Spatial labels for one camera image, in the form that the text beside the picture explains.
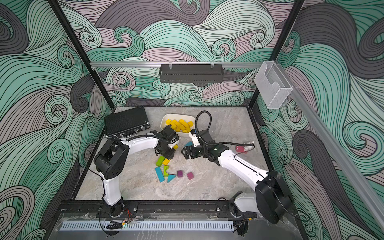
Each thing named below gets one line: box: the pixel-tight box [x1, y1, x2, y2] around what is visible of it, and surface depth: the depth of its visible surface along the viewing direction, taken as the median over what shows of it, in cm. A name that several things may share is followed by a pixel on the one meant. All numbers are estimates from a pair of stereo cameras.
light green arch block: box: [163, 165, 169, 177], surface depth 87 cm
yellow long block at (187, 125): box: [178, 118, 193, 133], surface depth 109 cm
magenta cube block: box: [187, 172, 194, 180], surface depth 85 cm
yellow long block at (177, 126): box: [169, 119, 184, 132], surface depth 108 cm
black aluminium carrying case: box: [104, 106, 150, 137], surface depth 105 cm
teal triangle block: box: [167, 174, 177, 183], surface depth 85 cm
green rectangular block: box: [156, 155, 165, 167], surface depth 90 cm
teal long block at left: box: [154, 166, 165, 183], surface depth 87 cm
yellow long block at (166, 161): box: [162, 158, 171, 166], surface depth 90 cm
